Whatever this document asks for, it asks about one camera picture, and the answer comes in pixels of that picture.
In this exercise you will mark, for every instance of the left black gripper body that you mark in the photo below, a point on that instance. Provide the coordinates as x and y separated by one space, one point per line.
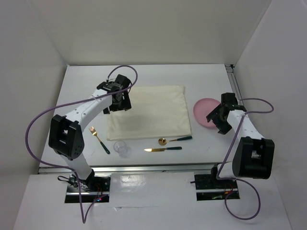
116 105

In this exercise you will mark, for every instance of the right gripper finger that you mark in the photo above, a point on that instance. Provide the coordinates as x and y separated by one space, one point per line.
224 127
216 115

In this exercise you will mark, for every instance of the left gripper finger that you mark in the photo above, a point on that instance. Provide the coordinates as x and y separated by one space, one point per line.
106 111
126 104

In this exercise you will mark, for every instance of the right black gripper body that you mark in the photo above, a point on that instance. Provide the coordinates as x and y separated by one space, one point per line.
218 118

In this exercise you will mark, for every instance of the pink plate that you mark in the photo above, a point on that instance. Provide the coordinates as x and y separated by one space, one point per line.
202 108

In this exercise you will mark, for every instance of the gold fork green handle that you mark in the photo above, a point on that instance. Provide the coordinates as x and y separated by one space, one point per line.
94 133

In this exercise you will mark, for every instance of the cream cloth placemat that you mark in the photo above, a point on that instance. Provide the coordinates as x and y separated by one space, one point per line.
156 112

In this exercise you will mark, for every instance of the clear plastic cup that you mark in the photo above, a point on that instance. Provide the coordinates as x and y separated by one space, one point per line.
122 149

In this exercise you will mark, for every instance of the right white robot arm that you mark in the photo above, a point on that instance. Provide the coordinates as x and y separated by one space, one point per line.
250 154

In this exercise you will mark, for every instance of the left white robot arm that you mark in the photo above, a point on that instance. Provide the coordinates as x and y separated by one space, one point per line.
66 132

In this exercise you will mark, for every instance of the front aluminium rail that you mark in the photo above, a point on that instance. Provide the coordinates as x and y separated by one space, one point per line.
154 168

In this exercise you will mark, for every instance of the gold spoon green handle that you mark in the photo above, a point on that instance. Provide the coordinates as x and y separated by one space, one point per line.
163 141

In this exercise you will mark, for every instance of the gold knife green handle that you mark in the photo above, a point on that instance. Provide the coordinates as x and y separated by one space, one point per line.
162 149

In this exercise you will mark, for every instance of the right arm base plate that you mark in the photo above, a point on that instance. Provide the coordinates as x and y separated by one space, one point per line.
208 188

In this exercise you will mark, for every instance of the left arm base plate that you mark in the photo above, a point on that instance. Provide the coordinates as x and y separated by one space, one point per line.
98 192

